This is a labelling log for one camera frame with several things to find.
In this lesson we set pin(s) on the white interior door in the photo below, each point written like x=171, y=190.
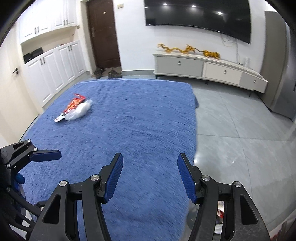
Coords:
x=17, y=109

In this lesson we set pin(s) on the black wall television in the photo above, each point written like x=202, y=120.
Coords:
x=232, y=18

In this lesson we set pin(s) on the red snack wrapper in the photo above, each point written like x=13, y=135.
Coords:
x=78, y=99

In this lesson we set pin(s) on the white TV console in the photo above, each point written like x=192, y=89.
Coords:
x=209, y=69

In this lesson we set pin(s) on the black device on cabinet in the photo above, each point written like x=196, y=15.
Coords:
x=29, y=56

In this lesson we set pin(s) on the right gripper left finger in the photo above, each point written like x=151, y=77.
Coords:
x=58, y=219

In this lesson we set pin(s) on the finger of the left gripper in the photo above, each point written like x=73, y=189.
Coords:
x=18, y=155

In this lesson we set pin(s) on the left brown shoe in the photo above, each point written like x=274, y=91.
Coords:
x=97, y=74

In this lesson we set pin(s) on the golden dragon figurine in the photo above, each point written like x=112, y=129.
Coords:
x=187, y=50

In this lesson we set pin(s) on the white plastic bag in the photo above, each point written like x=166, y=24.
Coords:
x=79, y=111

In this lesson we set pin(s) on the blue carpet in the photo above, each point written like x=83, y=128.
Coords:
x=150, y=122

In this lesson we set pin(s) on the brown shoe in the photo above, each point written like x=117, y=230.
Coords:
x=97, y=74
x=112, y=74

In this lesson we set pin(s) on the white wall cabinet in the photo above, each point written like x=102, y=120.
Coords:
x=51, y=25

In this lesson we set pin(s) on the golden tiger figurine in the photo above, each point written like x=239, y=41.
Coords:
x=210, y=54

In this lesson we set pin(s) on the right brown shoe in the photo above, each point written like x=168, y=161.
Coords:
x=112, y=74

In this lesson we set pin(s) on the brown entrance door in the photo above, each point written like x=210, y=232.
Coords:
x=101, y=23

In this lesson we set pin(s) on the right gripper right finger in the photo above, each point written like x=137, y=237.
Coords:
x=241, y=220

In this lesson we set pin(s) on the grey refrigerator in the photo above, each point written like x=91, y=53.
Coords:
x=278, y=66

